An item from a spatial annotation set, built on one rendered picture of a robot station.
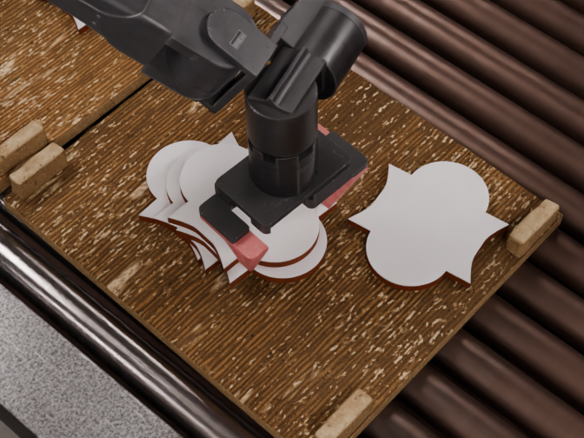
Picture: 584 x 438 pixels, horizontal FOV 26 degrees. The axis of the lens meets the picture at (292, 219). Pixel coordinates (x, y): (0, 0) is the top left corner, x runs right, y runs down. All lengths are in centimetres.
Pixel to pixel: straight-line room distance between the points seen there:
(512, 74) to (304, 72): 41
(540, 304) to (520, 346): 5
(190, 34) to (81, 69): 39
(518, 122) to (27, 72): 51
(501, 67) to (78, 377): 55
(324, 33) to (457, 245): 27
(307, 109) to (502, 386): 33
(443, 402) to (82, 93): 48
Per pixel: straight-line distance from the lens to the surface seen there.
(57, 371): 116
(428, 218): 120
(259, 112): 97
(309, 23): 102
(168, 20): 95
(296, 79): 98
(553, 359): 117
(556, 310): 120
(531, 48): 139
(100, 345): 117
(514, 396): 115
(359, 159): 110
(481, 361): 116
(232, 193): 105
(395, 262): 117
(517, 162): 128
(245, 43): 96
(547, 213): 120
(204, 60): 95
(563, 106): 134
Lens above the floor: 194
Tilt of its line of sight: 56 degrees down
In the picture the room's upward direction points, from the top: straight up
